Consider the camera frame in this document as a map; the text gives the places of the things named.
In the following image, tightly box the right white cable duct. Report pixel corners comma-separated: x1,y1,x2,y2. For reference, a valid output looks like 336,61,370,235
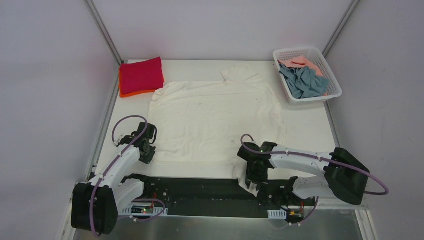
267,209,287,220

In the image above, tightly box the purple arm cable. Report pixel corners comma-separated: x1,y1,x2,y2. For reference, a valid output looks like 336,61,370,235
240,133,390,229
89,115,167,239

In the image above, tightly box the blue grey t shirt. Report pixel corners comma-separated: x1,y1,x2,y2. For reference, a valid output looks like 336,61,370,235
279,63,330,99

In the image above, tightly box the cream white t shirt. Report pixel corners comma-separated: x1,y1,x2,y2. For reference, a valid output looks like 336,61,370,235
147,64,287,195

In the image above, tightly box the right corner aluminium post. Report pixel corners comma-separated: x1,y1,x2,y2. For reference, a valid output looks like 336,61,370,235
322,0,362,58

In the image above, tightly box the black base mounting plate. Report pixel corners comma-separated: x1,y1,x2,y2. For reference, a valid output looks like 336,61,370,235
126,173,316,219

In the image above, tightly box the pink t shirt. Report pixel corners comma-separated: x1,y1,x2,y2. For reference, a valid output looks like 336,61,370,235
278,55,327,97

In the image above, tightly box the white cable duct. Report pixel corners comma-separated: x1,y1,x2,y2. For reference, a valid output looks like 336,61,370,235
267,209,287,220
118,204,168,218

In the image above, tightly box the folded red t shirt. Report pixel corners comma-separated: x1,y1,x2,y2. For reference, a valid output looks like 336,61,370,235
118,57,165,98

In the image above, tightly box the corner aluminium post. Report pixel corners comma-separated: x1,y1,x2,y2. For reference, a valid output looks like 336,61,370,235
322,0,362,58
84,0,124,66

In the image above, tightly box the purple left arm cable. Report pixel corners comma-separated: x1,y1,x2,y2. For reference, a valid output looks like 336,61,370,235
89,115,167,239

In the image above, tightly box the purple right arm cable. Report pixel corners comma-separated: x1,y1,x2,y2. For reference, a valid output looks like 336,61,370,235
240,133,390,229

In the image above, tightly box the aluminium front frame rail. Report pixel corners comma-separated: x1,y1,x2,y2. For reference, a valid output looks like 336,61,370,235
137,196,365,209

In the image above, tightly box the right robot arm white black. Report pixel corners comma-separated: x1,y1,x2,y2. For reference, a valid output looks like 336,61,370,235
237,141,370,206

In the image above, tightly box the left corner aluminium post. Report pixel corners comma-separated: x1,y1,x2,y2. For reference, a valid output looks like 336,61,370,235
84,0,124,66

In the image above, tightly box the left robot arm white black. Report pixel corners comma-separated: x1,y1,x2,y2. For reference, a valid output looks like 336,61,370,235
71,121,158,237

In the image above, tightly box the white plastic laundry basket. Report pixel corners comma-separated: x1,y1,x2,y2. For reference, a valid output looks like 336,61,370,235
273,47,343,106

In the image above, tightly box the folded orange t shirt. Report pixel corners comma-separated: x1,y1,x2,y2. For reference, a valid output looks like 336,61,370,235
118,69,165,98

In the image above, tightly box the left white cable duct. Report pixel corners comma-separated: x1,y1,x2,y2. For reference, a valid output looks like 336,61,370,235
118,204,168,218

